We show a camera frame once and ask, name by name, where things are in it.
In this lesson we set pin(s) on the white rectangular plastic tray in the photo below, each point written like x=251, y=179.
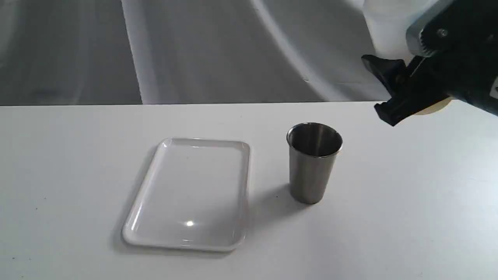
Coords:
x=194, y=196

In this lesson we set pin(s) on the stainless steel cup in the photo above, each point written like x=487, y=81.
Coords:
x=313, y=148

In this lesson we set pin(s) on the grey fabric backdrop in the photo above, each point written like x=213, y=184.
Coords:
x=130, y=52

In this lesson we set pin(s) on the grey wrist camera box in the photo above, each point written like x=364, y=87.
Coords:
x=433, y=31

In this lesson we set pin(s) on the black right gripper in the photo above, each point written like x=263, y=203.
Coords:
x=467, y=70

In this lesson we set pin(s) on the translucent squeeze bottle amber liquid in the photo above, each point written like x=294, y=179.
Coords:
x=387, y=22

